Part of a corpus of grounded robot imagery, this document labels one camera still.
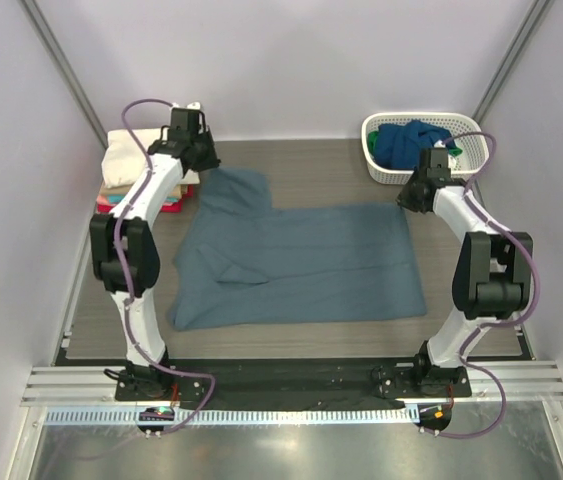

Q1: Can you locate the grey-blue t-shirt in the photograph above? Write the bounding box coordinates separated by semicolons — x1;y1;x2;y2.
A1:
170;168;427;331

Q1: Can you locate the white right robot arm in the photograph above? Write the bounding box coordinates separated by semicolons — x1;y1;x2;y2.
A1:
397;147;536;396

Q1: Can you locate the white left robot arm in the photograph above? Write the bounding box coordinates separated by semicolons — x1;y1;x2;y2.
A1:
89;102;220;400

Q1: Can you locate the dark blue crumpled t-shirt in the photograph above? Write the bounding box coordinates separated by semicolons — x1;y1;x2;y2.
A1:
371;120;455;171

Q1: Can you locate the beige folded t-shirt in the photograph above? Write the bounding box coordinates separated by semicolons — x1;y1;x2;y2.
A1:
99;171;200;199

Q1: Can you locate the white perforated plastic basket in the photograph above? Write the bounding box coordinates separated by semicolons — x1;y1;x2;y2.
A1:
361;111;490;185

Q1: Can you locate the white folded t-shirt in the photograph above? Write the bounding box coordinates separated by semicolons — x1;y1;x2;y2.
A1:
101;129;147;188

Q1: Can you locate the teal folded t-shirt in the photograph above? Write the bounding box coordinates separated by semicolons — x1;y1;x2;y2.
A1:
105;195;180;205

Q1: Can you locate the right aluminium corner post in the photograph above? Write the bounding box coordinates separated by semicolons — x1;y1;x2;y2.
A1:
472;0;554;124

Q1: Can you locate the aluminium corner post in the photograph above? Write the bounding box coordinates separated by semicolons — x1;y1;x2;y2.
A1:
17;0;107;147
472;0;554;124

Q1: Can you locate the left aluminium corner post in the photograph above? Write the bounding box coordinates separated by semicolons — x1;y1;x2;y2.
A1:
17;0;107;147

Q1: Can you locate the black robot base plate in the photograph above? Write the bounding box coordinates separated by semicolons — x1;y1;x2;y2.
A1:
104;358;472;412

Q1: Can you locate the aluminium frame rail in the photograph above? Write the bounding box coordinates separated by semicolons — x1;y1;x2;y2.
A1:
22;360;563;405

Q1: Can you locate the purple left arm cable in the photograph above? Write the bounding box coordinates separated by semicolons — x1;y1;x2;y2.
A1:
113;98;217;436

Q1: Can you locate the white slotted cable duct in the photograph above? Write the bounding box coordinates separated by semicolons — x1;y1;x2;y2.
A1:
44;405;419;428

